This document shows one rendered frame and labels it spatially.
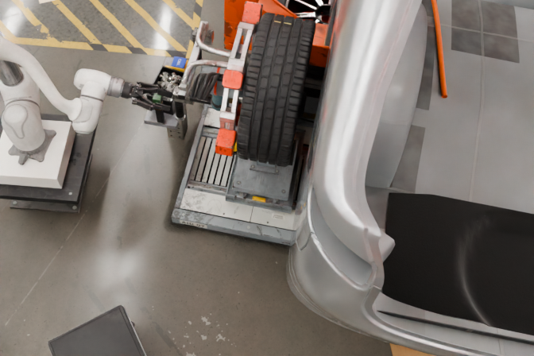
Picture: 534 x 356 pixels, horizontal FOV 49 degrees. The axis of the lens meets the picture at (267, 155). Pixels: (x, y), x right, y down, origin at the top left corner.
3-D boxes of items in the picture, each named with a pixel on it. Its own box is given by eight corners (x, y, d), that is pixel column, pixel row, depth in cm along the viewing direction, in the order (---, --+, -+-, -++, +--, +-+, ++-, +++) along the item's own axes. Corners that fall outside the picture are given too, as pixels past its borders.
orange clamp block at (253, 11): (258, 25, 254) (262, 4, 252) (241, 21, 255) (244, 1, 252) (260, 25, 261) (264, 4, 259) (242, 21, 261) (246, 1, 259)
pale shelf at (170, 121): (176, 129, 301) (176, 126, 298) (144, 123, 301) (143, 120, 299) (196, 65, 322) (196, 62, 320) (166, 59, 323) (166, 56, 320)
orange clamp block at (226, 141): (236, 139, 254) (232, 156, 249) (218, 136, 254) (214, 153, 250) (237, 130, 248) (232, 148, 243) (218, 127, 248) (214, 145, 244)
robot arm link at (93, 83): (112, 76, 274) (105, 103, 273) (79, 67, 270) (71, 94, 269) (112, 72, 263) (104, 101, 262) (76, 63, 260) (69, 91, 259)
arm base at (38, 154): (4, 161, 287) (0, 156, 282) (23, 123, 298) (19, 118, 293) (39, 169, 286) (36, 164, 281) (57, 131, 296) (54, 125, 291)
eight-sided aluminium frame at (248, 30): (233, 165, 274) (235, 97, 227) (218, 163, 274) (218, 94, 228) (254, 75, 302) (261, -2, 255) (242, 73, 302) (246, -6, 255)
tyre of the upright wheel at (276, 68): (296, 126, 220) (323, -11, 247) (235, 115, 221) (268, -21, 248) (284, 188, 281) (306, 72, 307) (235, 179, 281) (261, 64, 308)
